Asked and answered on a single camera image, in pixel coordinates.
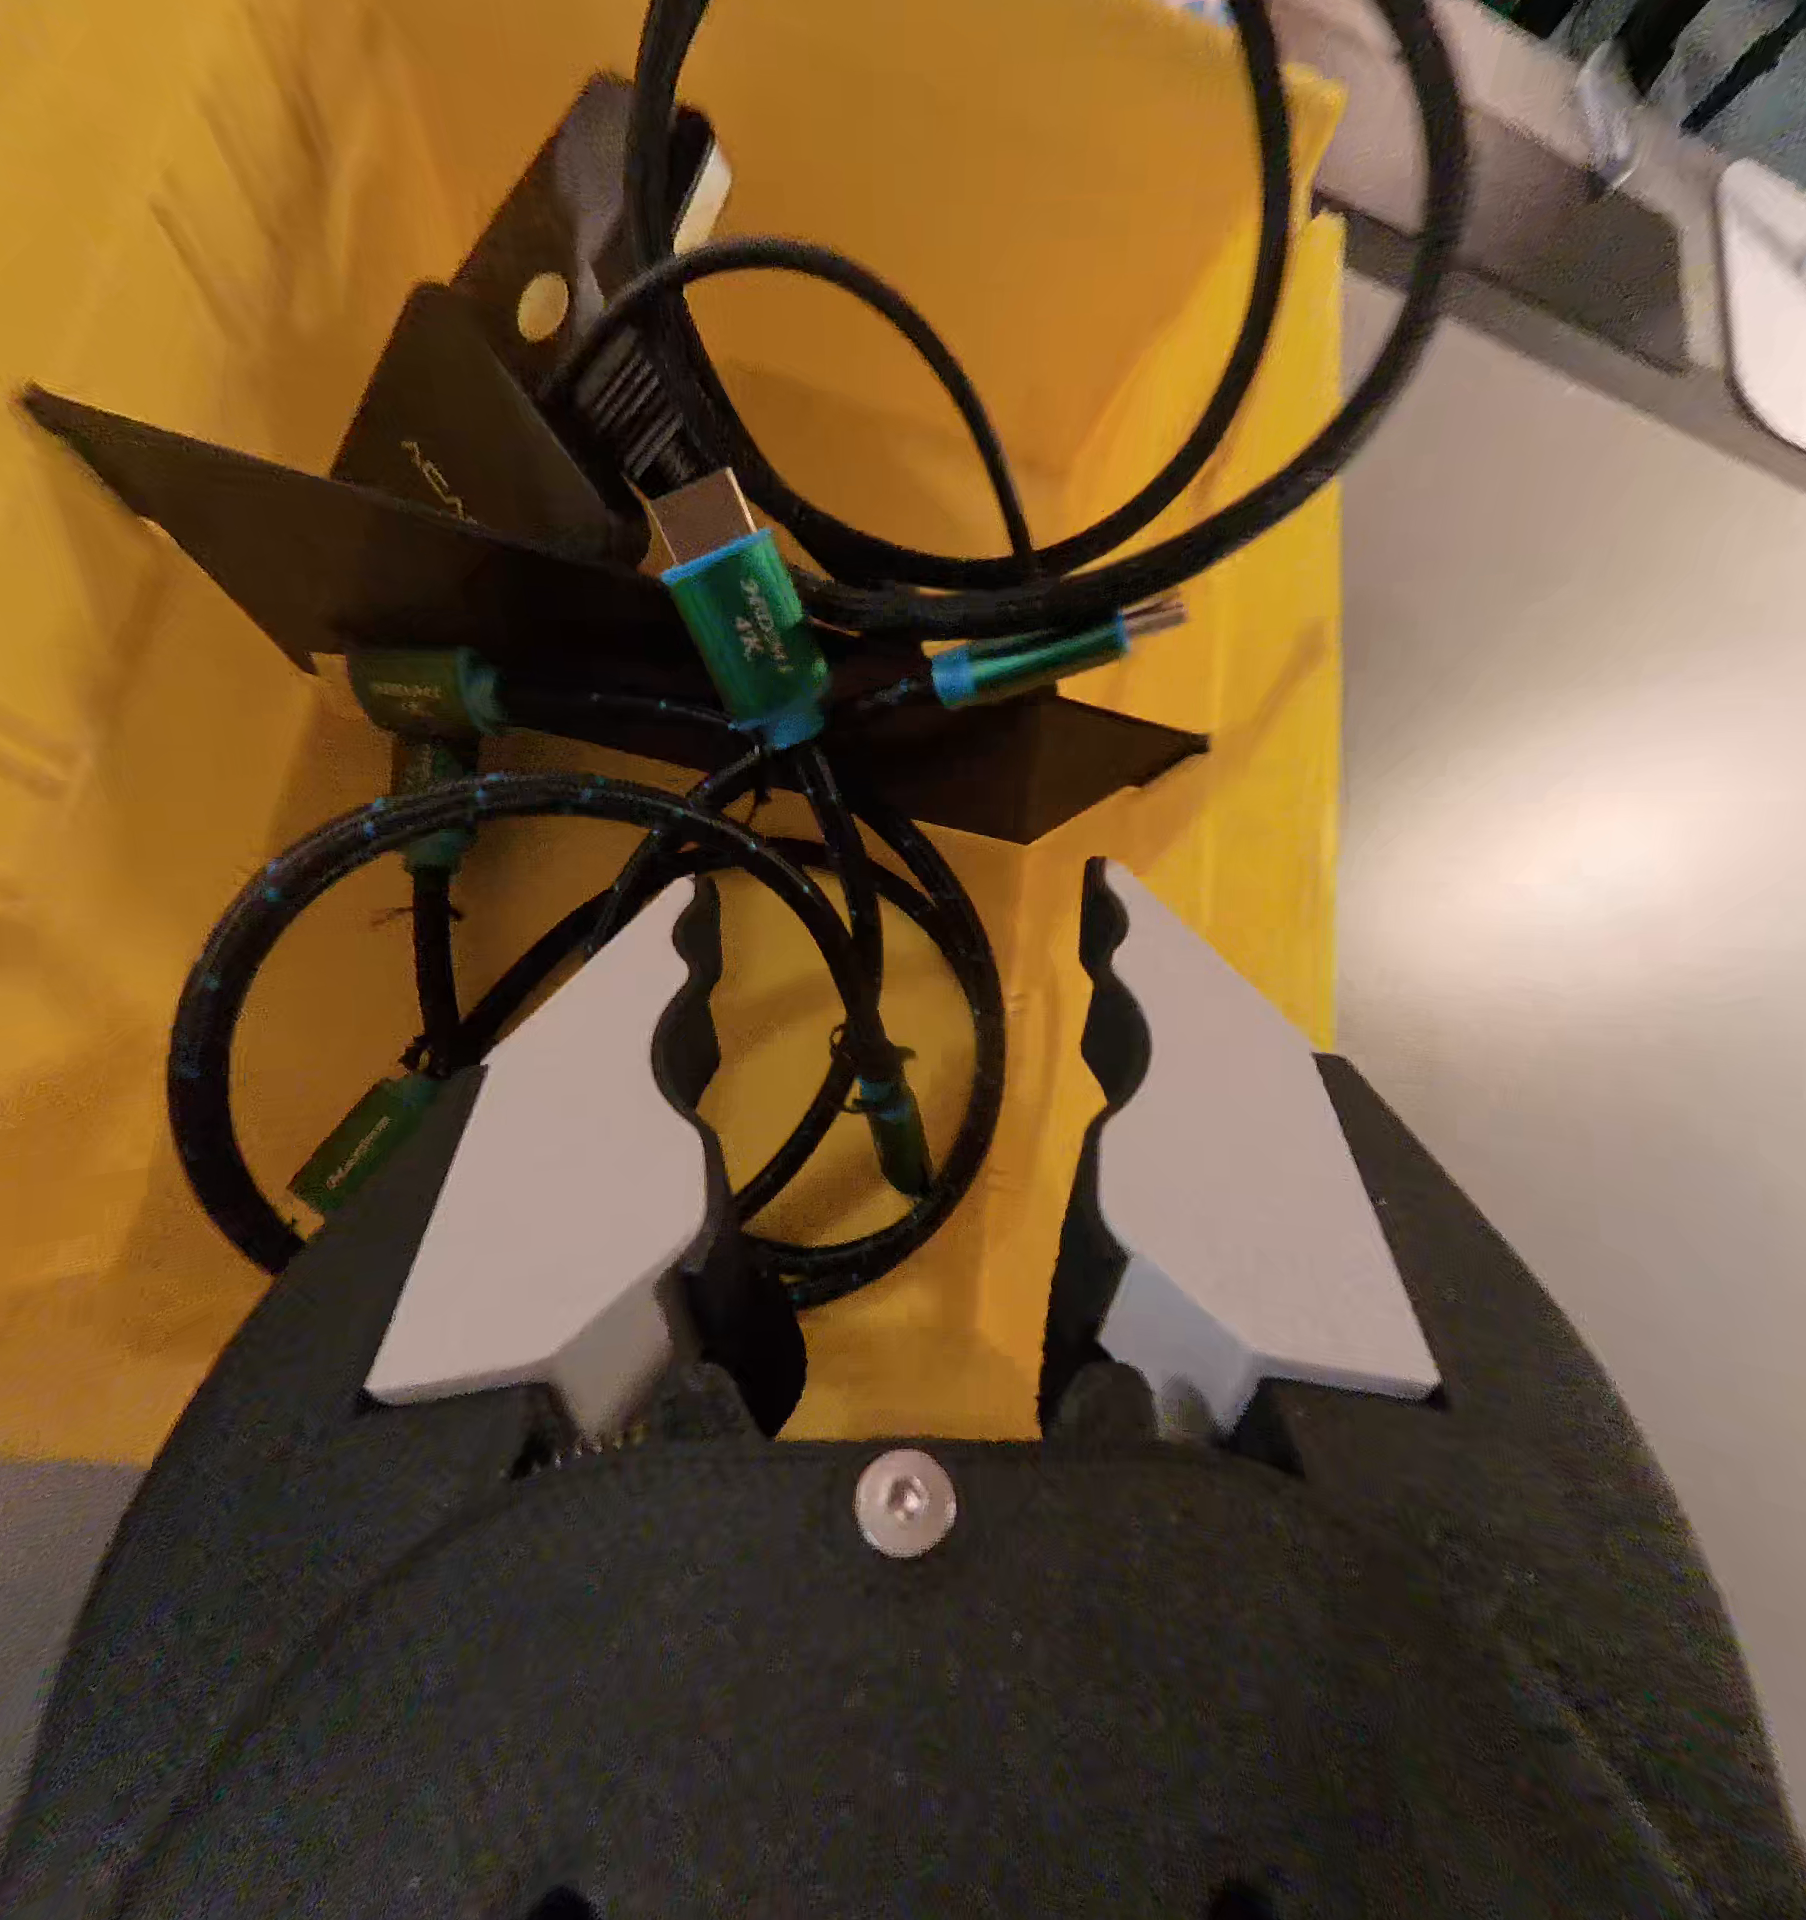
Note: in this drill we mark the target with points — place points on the yellow plastic bin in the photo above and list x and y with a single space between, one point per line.
168 450

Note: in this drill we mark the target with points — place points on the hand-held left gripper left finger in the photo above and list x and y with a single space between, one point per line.
544 1201

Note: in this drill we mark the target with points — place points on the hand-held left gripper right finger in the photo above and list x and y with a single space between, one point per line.
1231 1169

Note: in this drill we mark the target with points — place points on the black bin divider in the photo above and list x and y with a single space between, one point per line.
243 525

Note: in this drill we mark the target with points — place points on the black usb hub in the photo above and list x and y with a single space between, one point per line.
437 422

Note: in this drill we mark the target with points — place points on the white stand clear legs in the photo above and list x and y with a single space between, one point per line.
1787 300

